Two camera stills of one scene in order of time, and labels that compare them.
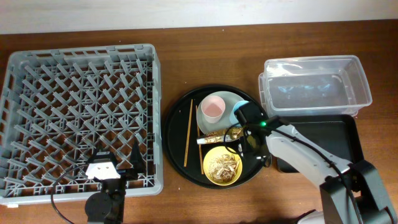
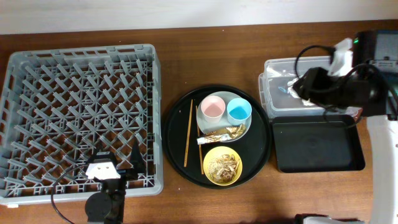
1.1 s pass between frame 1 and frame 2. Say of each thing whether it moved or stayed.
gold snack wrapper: stayed
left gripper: stayed
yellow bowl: stayed
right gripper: moved
